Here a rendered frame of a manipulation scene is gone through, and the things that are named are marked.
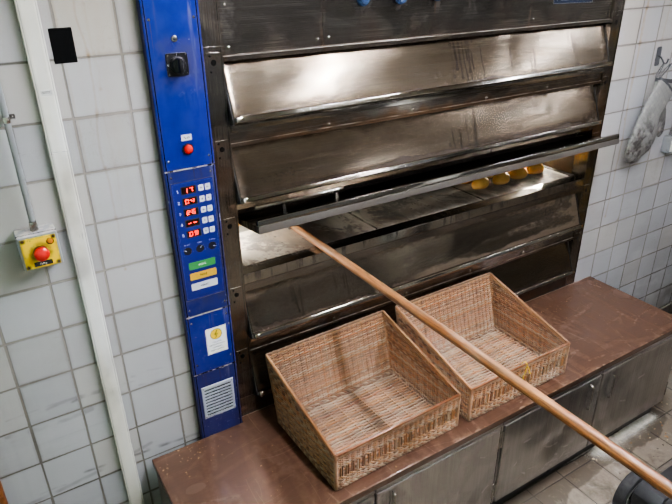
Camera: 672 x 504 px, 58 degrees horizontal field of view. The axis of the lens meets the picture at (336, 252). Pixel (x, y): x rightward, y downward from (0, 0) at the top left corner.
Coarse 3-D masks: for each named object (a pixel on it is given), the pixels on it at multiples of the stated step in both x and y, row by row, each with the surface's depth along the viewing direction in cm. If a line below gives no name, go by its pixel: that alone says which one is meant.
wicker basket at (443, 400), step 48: (336, 336) 237; (384, 336) 250; (288, 384) 213; (336, 384) 240; (384, 384) 247; (432, 384) 231; (288, 432) 222; (336, 432) 222; (384, 432) 202; (432, 432) 218; (336, 480) 196
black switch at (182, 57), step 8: (176, 40) 164; (168, 56) 165; (176, 56) 166; (184, 56) 167; (168, 64) 166; (176, 64) 165; (184, 64) 166; (168, 72) 166; (176, 72) 166; (184, 72) 169
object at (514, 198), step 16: (576, 176) 295; (512, 192) 276; (528, 192) 276; (544, 192) 281; (464, 208) 260; (480, 208) 261; (496, 208) 267; (400, 224) 245; (416, 224) 245; (432, 224) 249; (448, 224) 254; (352, 240) 232; (368, 240) 233; (384, 240) 238; (288, 256) 220; (304, 256) 220; (320, 256) 223; (256, 272) 211; (272, 272) 214
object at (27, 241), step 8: (48, 224) 166; (16, 232) 162; (24, 232) 162; (32, 232) 162; (40, 232) 161; (48, 232) 162; (56, 232) 163; (16, 240) 158; (24, 240) 159; (32, 240) 160; (40, 240) 161; (56, 240) 163; (24, 248) 160; (32, 248) 161; (48, 248) 163; (56, 248) 164; (24, 256) 160; (32, 256) 161; (56, 256) 165; (24, 264) 161; (32, 264) 162; (40, 264) 163; (48, 264) 164; (56, 264) 166
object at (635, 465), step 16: (320, 240) 226; (336, 256) 215; (352, 272) 208; (384, 288) 194; (400, 304) 187; (432, 320) 176; (448, 336) 170; (480, 352) 162; (496, 368) 157; (512, 384) 152; (528, 384) 150; (544, 400) 145; (560, 416) 141; (576, 416) 140; (592, 432) 135; (608, 448) 132; (624, 464) 129; (640, 464) 127; (656, 480) 123
